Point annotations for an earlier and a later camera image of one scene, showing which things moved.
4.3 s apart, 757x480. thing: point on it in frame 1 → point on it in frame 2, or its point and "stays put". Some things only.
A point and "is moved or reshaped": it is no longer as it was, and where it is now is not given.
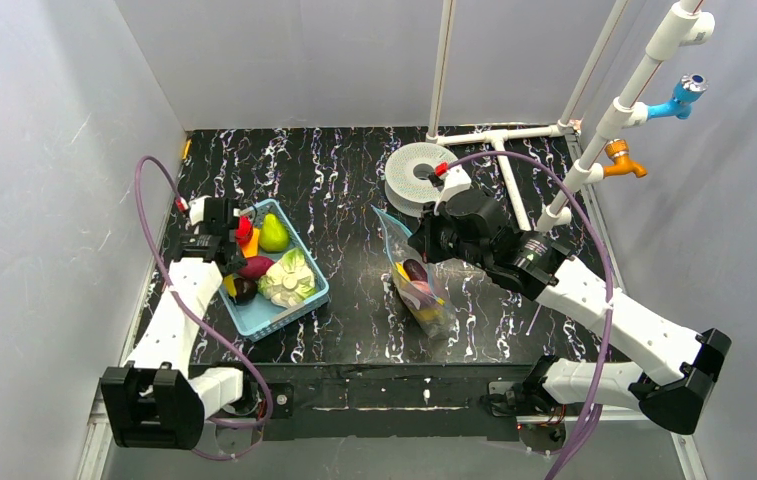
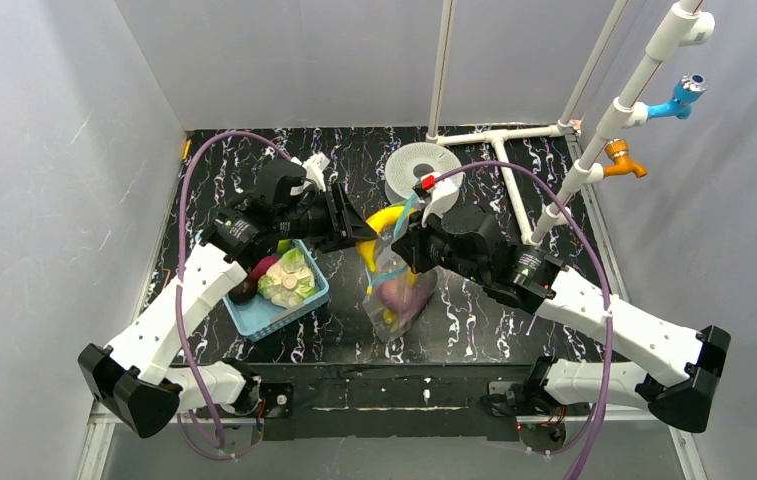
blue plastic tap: [690, 88] stays put
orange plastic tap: [618, 150] stays put
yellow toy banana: [229, 281] is moved or reshaped
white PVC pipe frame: [688, 25] stays put
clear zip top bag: [416, 282] is moved or reshaped
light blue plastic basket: [260, 314] stays put
